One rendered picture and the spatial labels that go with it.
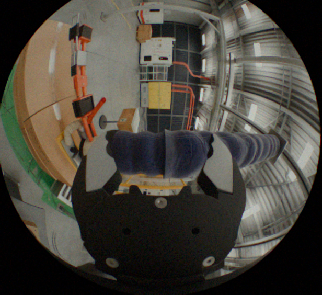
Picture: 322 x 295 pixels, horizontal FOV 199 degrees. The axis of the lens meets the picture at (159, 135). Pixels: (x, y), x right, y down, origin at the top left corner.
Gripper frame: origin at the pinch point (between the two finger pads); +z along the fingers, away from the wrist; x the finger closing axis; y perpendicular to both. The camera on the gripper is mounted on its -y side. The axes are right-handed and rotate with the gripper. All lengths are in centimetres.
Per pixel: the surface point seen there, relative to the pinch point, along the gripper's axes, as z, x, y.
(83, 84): 22.2, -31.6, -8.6
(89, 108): 23.0, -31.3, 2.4
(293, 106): 83, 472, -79
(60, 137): 9.6, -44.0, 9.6
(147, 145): 16.3, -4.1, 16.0
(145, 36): 598, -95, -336
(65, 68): 35, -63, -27
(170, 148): 14.9, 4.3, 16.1
